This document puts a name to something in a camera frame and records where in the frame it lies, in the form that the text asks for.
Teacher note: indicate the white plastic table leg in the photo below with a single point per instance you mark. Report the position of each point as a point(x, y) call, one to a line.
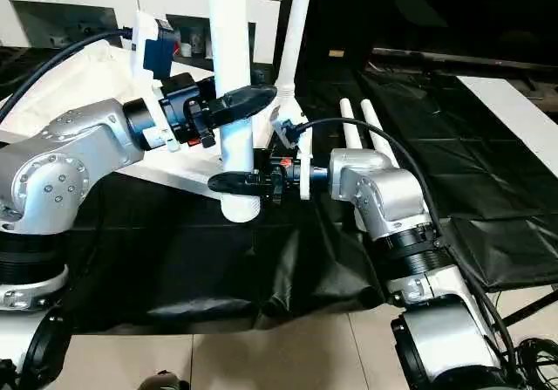
point(375, 128)
point(349, 119)
point(229, 36)
point(296, 36)

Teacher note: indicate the white plastic table top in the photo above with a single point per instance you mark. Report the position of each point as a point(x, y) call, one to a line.
point(87, 80)

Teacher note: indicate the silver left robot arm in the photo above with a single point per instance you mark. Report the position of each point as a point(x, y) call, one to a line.
point(65, 154)

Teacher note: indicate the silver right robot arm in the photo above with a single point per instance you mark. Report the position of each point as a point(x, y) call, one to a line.
point(383, 189)

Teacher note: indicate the black work surface mat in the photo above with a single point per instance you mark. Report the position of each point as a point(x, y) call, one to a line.
point(174, 255)

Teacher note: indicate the small yellow label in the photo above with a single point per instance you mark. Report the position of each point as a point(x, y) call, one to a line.
point(336, 53)

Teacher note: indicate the black metal bar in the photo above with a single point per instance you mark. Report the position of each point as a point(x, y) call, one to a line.
point(457, 57)

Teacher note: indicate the white flat board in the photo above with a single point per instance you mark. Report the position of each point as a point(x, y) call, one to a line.
point(514, 115)

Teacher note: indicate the black tripod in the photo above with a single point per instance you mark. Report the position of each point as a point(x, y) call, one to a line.
point(532, 307)

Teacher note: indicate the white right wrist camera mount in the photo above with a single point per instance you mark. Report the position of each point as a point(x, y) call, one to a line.
point(305, 176)

